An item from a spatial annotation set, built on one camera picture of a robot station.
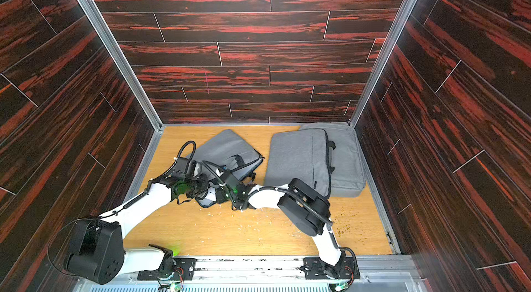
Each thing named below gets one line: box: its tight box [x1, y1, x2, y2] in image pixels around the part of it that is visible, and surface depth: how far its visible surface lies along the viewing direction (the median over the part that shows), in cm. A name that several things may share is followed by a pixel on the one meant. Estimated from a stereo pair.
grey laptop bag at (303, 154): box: [264, 128, 337, 199], surface depth 98 cm
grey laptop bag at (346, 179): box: [300, 122, 366, 198], surface depth 95 cm
